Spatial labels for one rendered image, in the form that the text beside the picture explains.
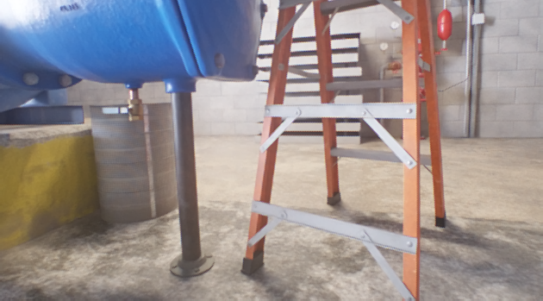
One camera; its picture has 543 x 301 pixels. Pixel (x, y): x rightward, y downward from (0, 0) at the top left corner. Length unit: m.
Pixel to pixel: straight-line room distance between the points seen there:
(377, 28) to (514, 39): 1.60
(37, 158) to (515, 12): 4.61
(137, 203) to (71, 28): 0.80
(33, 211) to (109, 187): 0.29
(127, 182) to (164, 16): 0.87
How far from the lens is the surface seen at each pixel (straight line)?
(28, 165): 1.43
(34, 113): 2.02
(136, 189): 1.36
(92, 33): 0.79
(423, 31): 1.04
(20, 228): 1.45
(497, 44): 4.36
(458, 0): 4.29
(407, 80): 0.70
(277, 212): 0.82
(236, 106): 4.26
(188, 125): 0.85
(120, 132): 1.33
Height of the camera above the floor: 0.52
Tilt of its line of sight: 6 degrees down
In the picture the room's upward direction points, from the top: 2 degrees counter-clockwise
